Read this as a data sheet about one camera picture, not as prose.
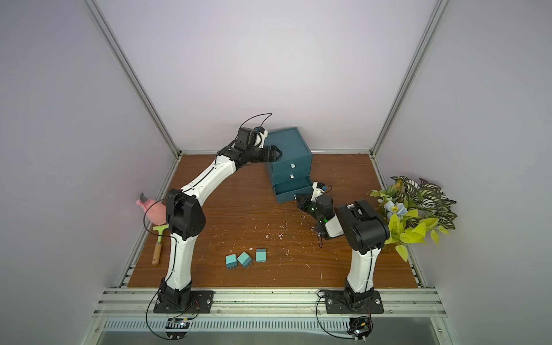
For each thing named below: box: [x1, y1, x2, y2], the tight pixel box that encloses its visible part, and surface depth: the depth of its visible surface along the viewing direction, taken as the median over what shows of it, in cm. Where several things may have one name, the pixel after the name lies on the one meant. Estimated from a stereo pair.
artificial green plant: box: [367, 175, 458, 261], surface depth 71 cm
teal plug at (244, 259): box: [237, 251, 253, 269], surface depth 83 cm
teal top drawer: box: [271, 154, 313, 175], surface depth 92 cm
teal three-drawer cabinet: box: [265, 127, 313, 205], surface depth 96 cm
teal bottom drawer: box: [273, 176, 314, 205], surface depth 97 cm
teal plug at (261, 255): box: [255, 247, 267, 264], surface depth 83 cm
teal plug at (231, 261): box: [224, 253, 238, 270], surface depth 82 cm
